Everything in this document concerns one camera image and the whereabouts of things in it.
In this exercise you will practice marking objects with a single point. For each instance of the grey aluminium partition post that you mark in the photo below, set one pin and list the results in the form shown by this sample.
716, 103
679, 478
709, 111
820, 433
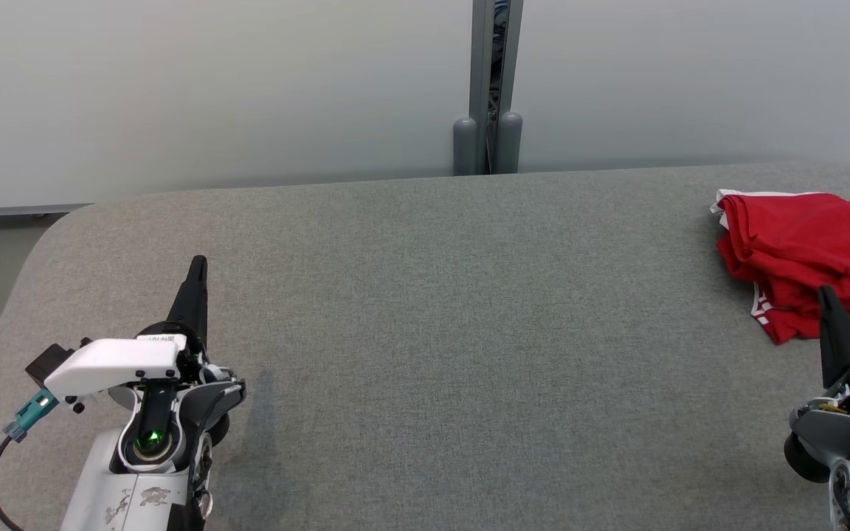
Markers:
482, 66

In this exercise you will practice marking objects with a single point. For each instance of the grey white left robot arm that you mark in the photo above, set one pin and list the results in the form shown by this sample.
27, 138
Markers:
144, 501

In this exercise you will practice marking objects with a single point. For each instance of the red white basketball shorts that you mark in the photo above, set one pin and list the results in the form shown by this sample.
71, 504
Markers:
801, 228

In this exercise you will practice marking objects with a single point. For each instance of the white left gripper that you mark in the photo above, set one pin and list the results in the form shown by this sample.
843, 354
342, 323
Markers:
115, 363

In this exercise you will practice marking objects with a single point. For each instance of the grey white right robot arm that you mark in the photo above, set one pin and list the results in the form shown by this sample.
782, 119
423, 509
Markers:
834, 435

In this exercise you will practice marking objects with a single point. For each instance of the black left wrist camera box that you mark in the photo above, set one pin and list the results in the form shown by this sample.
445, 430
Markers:
47, 363

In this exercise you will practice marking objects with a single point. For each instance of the grey rounded post foot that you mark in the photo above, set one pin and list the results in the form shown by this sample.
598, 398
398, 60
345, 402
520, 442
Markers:
510, 144
464, 147

